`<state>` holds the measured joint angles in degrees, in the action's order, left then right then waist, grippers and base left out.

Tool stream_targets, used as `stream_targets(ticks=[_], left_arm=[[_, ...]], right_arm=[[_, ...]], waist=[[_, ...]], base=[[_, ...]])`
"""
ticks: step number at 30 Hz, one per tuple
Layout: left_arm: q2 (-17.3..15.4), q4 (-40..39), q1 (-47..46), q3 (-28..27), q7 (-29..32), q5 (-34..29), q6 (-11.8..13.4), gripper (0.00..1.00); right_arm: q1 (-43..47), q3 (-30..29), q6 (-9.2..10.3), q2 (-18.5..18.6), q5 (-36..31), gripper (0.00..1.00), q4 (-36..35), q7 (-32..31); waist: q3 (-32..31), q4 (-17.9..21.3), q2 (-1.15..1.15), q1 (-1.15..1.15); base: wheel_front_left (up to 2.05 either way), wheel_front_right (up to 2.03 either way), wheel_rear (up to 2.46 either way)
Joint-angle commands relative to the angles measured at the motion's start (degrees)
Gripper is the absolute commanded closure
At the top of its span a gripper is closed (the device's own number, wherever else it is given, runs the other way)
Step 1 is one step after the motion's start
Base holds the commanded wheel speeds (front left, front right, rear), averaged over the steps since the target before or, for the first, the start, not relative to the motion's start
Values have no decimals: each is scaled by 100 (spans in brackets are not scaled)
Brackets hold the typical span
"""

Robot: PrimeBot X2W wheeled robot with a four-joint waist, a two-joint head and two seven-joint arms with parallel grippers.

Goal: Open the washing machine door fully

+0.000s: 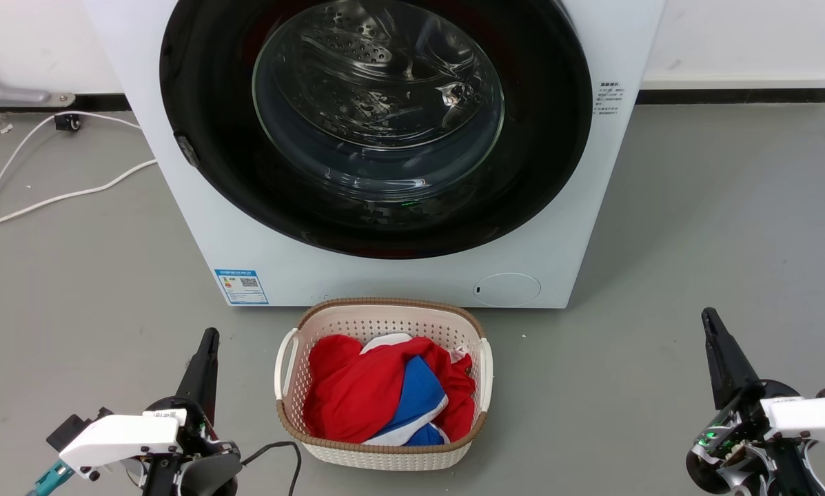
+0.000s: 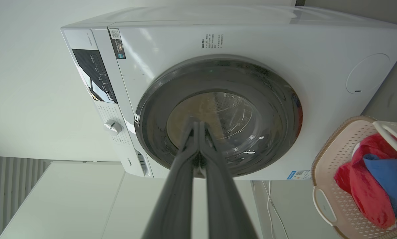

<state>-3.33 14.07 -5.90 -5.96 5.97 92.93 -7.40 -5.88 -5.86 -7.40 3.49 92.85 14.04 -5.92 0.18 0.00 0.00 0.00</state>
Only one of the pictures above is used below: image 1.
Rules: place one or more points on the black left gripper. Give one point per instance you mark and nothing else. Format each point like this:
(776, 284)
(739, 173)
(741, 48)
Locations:
(195, 430)

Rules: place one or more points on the white front-load washing machine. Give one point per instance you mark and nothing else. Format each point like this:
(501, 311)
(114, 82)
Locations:
(398, 279)

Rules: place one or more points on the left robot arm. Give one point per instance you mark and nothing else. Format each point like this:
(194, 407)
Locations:
(209, 475)

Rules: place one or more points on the black round glass washer door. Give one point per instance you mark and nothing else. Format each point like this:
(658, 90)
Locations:
(378, 124)

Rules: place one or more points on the grey metal floor bracket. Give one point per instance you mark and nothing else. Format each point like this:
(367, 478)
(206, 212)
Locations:
(12, 94)

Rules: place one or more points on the red and blue garment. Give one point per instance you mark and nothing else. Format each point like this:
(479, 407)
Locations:
(357, 393)

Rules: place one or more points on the black baseboard strip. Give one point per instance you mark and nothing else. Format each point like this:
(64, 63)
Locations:
(729, 96)

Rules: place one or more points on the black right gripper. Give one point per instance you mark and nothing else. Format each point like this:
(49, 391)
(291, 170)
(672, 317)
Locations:
(736, 434)

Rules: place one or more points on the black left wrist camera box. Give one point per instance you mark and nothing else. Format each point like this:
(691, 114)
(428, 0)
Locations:
(74, 428)

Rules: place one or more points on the blue energy label sticker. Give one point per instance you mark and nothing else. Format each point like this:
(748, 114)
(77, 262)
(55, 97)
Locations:
(241, 286)

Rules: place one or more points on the small printed text label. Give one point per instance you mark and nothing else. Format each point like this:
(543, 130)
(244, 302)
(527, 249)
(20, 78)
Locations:
(608, 98)

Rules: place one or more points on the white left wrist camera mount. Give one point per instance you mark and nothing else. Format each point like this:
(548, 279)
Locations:
(119, 439)

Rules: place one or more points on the white woven-rim laundry basket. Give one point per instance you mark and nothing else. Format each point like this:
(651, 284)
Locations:
(384, 320)

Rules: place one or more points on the round white filter cover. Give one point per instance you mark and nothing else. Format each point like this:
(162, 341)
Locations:
(507, 289)

